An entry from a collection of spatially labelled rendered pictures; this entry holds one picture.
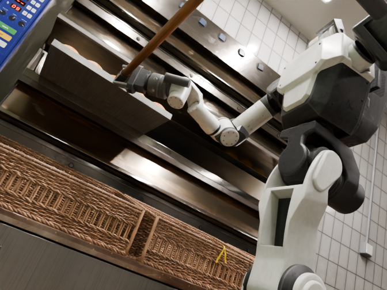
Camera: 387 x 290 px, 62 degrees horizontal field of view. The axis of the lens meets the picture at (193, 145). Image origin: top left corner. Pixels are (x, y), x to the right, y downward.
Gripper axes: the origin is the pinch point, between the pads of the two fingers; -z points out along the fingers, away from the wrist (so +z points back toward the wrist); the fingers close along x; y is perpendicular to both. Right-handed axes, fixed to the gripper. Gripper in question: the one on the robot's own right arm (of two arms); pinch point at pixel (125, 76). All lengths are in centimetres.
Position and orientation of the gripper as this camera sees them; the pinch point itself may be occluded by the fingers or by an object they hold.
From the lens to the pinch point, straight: 131.1
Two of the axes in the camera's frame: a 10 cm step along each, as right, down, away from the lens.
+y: -0.1, -4.3, -9.0
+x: 3.2, -8.5, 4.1
